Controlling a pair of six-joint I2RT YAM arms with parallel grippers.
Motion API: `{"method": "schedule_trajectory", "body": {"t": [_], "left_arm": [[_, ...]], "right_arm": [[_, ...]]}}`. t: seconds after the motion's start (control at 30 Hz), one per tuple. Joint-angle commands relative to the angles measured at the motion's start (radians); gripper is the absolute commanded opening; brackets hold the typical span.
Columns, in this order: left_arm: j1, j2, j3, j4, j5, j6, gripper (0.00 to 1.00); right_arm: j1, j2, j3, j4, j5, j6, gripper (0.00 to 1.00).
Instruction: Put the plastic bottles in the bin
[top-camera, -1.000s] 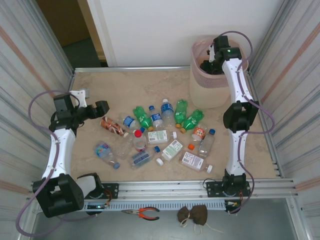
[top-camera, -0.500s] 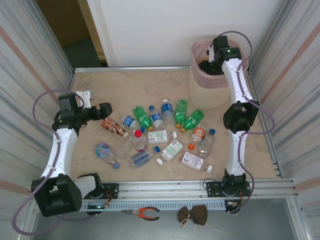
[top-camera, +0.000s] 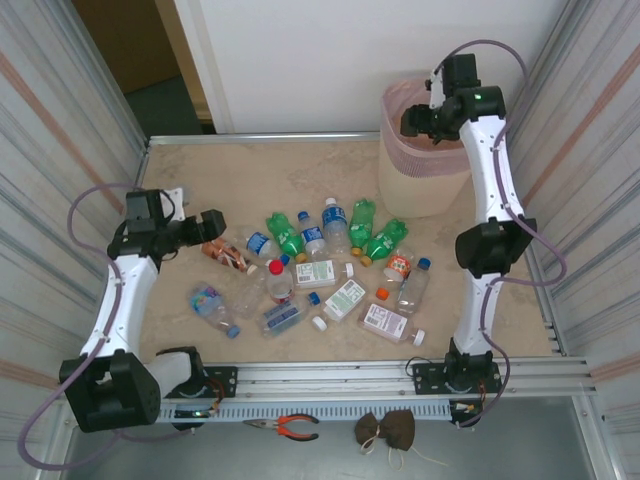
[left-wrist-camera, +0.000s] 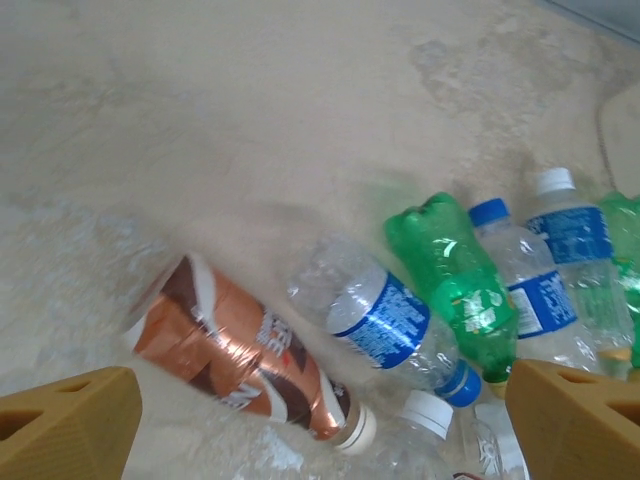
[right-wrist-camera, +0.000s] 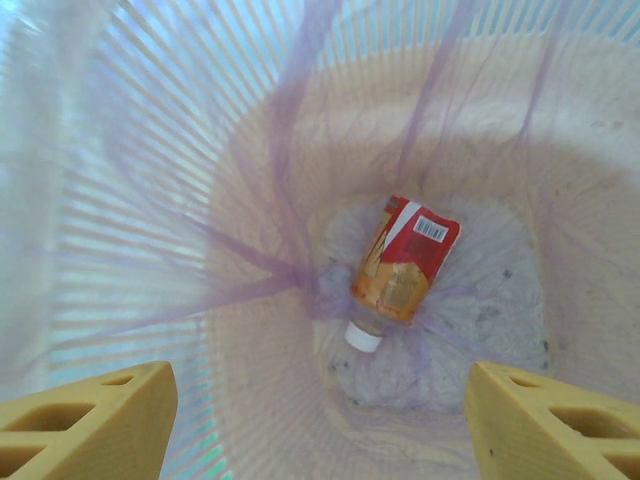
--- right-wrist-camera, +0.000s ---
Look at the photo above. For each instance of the pink slatted plastic bin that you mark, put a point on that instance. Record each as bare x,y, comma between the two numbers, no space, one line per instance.
125,150

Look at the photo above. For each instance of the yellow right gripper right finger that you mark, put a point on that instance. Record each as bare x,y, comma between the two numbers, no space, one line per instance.
550,430

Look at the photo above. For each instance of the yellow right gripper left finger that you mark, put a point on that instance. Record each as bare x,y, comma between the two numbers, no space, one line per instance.
100,425

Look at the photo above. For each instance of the pink waste basket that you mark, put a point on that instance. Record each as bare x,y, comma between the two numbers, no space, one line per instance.
287,150

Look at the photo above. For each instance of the red label plastic bottle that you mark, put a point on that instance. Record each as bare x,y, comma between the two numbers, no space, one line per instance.
400,270

